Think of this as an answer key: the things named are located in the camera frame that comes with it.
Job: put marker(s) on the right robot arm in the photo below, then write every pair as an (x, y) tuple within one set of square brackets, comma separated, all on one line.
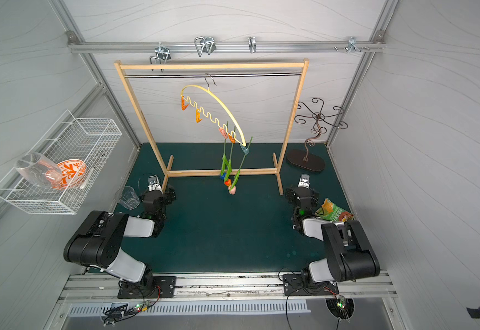
[(349, 255)]

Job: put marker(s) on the teal clothes peg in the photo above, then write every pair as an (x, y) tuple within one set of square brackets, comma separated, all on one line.
[(245, 149)]

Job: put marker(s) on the aluminium top rail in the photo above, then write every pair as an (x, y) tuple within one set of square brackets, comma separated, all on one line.
[(222, 47)]

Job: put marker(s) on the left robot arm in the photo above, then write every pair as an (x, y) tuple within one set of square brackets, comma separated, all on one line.
[(97, 243)]

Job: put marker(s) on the orange tulip flower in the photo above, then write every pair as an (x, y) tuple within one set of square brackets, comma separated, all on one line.
[(229, 165)]

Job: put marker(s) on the blue tulip flower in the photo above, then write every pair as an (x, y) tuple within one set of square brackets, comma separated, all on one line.
[(224, 160)]

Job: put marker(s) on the orange patterned bowl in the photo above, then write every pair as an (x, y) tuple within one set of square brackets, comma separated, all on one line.
[(73, 174)]

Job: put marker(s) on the yellow wavy clothes hanger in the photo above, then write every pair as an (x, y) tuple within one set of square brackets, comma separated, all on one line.
[(212, 108)]

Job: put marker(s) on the brown metal mug tree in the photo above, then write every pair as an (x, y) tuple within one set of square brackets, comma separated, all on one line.
[(304, 158)]

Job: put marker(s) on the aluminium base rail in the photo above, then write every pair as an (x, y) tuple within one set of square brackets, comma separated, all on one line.
[(220, 286)]

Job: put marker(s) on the white wire basket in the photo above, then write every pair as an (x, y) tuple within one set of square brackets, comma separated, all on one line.
[(89, 139)]

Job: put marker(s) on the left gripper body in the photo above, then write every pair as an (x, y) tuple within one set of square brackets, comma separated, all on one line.
[(168, 194)]

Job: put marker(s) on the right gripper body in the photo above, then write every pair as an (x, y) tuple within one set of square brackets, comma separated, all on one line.
[(291, 194)]

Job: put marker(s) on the pink tulip flower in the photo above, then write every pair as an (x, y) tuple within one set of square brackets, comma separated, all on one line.
[(232, 188)]

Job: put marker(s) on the yellow-orange clothes peg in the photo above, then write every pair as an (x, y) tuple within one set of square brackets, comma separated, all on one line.
[(198, 116)]

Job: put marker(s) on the clear drinking glass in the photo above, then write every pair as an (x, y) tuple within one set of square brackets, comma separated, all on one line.
[(129, 198)]

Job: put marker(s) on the orange end clothes peg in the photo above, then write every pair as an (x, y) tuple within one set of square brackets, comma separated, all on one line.
[(184, 106)]

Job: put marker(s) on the pink clothes peg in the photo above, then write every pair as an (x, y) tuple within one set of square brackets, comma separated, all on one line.
[(223, 132)]

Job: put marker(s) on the metal hook clamp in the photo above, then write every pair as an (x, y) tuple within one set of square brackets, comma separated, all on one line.
[(353, 46), (204, 45), (161, 56), (252, 45)]

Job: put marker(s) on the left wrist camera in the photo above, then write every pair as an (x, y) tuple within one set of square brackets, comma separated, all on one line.
[(154, 183)]

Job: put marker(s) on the green snack bag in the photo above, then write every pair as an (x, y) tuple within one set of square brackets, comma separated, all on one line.
[(329, 211)]

